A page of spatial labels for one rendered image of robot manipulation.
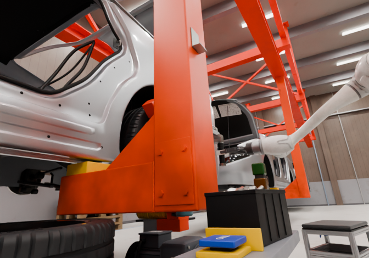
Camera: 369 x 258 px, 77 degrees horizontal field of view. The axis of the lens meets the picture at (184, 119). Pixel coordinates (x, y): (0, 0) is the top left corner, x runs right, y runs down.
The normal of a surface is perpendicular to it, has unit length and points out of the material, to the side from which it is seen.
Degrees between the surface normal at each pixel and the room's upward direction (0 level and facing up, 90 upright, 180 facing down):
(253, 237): 90
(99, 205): 90
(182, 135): 90
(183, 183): 90
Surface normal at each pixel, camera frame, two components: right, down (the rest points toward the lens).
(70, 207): -0.52, -0.26
